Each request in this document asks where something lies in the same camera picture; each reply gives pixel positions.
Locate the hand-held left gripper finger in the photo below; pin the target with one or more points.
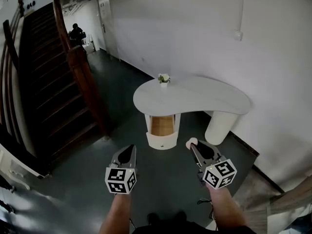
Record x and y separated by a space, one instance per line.
119 153
133 160

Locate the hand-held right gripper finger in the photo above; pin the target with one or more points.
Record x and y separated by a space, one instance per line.
198 158
212 148

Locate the dark wooden staircase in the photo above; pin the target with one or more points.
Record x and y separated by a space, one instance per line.
48 82

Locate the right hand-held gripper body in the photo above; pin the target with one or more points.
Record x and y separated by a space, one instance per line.
219 174

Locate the large white wooden drawer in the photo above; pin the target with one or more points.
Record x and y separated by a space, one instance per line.
162 130

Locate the person's left forearm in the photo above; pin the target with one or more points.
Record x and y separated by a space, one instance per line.
117 213

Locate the white curved desk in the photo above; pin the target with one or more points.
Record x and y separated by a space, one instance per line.
190 96

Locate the brown wooden stair banister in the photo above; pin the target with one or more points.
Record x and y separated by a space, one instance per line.
80 77

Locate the small pale round object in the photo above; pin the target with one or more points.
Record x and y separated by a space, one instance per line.
191 142

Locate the white door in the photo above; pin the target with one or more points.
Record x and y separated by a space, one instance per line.
107 23

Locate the white potted flower plant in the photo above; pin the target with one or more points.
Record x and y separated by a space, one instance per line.
164 79

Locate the white wall junction box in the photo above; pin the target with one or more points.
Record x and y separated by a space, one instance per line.
238 34

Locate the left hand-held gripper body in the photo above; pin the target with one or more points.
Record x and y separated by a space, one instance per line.
117 179

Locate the person's black shoe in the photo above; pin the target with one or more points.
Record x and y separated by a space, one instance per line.
152 218
181 216

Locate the person's right forearm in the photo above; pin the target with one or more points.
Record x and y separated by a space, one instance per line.
224 208

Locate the person's black clothing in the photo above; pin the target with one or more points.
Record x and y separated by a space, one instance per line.
185 228

